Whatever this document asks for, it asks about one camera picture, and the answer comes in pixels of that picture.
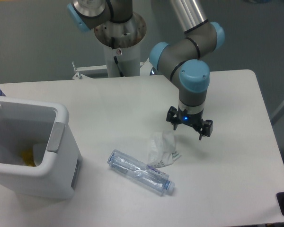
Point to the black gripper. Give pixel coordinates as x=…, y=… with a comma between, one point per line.
x=183, y=116

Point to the white plastic wrapper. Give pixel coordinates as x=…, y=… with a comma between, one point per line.
x=162, y=149

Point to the clear plastic water bottle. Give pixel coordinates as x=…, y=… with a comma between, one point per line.
x=141, y=172

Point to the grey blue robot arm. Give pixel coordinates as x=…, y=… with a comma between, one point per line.
x=180, y=63

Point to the white plastic trash can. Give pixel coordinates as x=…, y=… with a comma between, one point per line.
x=38, y=152

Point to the white metal base frame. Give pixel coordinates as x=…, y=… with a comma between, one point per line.
x=90, y=69

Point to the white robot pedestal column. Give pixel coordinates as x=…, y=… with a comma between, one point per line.
x=122, y=45

